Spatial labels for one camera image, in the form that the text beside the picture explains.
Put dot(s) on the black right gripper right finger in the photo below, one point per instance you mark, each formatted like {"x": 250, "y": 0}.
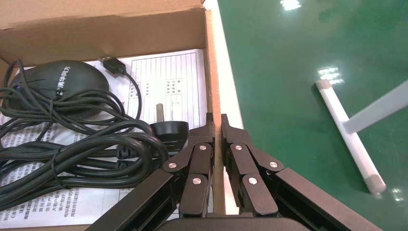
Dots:
{"x": 245, "y": 165}

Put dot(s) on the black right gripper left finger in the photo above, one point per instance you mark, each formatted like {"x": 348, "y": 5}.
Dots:
{"x": 197, "y": 165}

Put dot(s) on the brown cardboard storage box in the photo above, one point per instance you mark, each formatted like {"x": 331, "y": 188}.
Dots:
{"x": 95, "y": 35}

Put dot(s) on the white printed paper sheet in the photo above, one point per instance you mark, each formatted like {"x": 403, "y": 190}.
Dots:
{"x": 178, "y": 70}

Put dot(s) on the white table leg frame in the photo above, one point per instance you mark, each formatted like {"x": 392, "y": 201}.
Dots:
{"x": 350, "y": 143}

